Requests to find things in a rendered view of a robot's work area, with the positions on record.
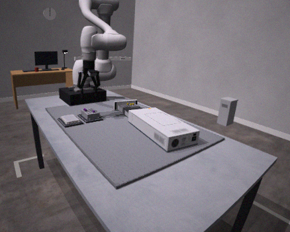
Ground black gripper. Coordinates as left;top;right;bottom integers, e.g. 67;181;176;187
77;60;101;99

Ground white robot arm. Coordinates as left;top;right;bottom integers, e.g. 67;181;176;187
68;0;127;92

